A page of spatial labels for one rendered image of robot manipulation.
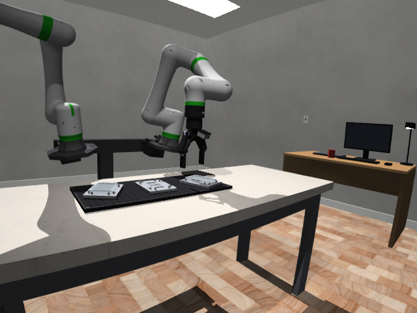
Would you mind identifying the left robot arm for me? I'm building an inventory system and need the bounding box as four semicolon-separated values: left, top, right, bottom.
141;44;233;149

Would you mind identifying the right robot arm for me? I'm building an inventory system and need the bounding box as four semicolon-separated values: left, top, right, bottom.
0;2;86;153

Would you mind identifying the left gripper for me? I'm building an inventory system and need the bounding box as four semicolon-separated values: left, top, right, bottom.
177;118;207;168

